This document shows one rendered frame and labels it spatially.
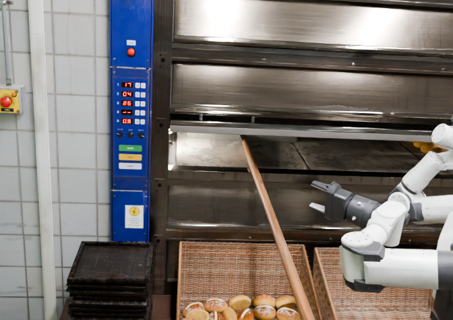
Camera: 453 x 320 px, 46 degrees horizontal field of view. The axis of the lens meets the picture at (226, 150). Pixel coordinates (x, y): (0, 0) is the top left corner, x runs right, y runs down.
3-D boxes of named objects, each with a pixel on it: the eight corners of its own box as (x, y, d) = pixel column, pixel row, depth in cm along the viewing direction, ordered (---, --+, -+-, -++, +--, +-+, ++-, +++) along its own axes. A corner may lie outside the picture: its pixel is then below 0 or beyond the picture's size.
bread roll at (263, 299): (275, 308, 232) (275, 295, 234) (276, 306, 225) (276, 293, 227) (252, 308, 231) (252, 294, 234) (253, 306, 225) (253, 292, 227)
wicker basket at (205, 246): (175, 294, 238) (177, 239, 229) (298, 296, 243) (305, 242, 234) (172, 371, 192) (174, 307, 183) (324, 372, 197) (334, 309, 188)
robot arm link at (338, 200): (323, 189, 157) (360, 203, 151) (337, 176, 164) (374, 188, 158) (319, 224, 163) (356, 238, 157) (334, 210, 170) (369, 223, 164)
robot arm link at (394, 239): (355, 236, 157) (393, 251, 151) (361, 205, 152) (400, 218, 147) (370, 222, 165) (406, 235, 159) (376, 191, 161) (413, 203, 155)
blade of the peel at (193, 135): (296, 142, 265) (297, 137, 264) (187, 138, 260) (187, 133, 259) (283, 122, 299) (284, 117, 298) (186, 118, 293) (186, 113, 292)
